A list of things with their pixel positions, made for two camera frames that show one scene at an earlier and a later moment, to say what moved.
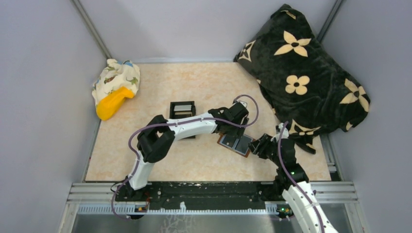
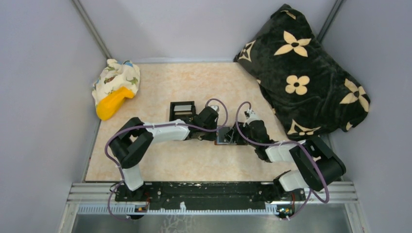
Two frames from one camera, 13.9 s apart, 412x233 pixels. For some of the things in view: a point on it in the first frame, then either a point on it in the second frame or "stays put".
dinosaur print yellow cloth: x=119 y=80 stays put
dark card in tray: x=182 y=114 stays put
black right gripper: x=261 y=146 → x=242 y=134
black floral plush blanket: x=308 y=91 stays put
